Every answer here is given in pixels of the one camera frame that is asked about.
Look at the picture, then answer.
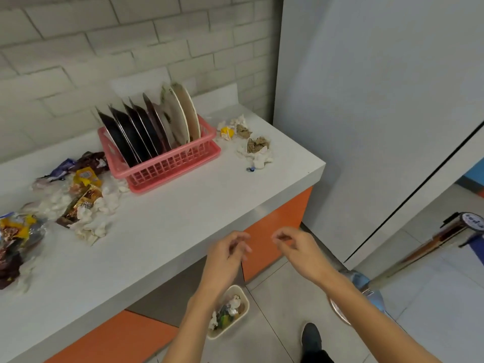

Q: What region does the person's left hand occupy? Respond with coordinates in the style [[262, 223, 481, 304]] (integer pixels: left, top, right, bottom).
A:
[[200, 231, 253, 296]]

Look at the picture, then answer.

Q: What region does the person's right hand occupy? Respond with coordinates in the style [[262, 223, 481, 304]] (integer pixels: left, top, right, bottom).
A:
[[271, 227, 338, 288]]

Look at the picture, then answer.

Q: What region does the person's right forearm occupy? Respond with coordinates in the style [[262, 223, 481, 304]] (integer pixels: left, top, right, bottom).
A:
[[319, 270, 443, 363]]

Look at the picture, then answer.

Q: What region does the person's left forearm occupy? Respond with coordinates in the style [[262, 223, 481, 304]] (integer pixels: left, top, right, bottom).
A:
[[162, 285, 232, 363]]

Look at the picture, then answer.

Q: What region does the narrow orange cabinet door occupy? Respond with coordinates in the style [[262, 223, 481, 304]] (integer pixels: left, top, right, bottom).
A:
[[242, 187, 314, 283]]

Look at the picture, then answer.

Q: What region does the beige trash bin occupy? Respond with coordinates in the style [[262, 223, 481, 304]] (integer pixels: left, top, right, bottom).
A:
[[206, 284, 251, 340]]

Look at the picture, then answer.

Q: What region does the trash in bin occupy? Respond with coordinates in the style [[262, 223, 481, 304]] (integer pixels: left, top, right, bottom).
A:
[[209, 295, 243, 331]]

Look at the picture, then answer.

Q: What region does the blue plastic bag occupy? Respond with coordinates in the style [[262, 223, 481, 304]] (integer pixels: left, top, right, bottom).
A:
[[340, 270, 387, 313]]

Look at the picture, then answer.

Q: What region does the large soiled crumpled tissue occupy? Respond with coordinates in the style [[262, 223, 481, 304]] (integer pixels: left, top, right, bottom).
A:
[[237, 135, 274, 170]]

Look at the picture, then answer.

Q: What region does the pink plastic dish rack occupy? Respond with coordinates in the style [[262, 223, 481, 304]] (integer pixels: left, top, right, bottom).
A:
[[98, 115, 222, 195]]

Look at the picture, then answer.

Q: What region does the person's black shoe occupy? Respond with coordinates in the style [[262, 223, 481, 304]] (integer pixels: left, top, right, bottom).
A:
[[300, 322, 323, 354]]

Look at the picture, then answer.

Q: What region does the small soiled crumpled tissue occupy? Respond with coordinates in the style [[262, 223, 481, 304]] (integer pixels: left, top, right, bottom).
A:
[[217, 114, 253, 140]]

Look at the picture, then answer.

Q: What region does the person's black trouser leg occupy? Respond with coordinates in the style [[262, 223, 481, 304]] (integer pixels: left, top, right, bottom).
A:
[[300, 349, 336, 363]]

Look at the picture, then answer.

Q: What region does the clean white plate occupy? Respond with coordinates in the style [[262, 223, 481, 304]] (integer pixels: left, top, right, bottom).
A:
[[171, 82, 202, 142]]

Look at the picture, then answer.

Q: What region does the dirty white plate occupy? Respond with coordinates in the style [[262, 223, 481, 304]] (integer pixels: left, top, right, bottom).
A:
[[161, 84, 190, 147]]

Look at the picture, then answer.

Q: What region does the pile of white crumpled tissues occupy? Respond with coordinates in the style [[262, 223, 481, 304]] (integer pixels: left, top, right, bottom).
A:
[[32, 172, 131, 246]]

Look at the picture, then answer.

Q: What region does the black plate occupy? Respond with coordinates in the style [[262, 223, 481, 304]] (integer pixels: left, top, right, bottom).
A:
[[129, 97, 165, 155], [123, 103, 159, 158], [142, 92, 172, 152], [96, 107, 138, 167], [109, 105, 152, 163]]

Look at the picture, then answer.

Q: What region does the wide orange cabinet door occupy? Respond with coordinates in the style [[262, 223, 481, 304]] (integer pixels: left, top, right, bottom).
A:
[[45, 310, 179, 363]]

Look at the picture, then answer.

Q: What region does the tall white cabinet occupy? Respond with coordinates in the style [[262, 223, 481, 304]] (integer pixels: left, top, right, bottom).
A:
[[273, 0, 484, 263]]

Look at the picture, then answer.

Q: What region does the brown gold snack wrapper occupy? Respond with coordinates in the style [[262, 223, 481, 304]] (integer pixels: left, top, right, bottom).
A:
[[56, 185, 103, 228]]

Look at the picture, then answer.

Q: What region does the yellow sauce packet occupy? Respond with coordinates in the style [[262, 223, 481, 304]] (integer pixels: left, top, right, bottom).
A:
[[74, 167, 103, 188]]

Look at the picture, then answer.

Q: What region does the dark brown snack wrapper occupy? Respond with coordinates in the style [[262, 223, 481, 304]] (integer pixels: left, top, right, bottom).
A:
[[74, 151, 110, 173]]

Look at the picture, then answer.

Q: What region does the purple snack wrapper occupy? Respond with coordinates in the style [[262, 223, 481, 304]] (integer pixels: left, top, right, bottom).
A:
[[45, 159, 78, 181]]

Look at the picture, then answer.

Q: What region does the clear bag of wrappers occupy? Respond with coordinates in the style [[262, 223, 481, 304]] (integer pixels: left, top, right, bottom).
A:
[[0, 211, 49, 292]]

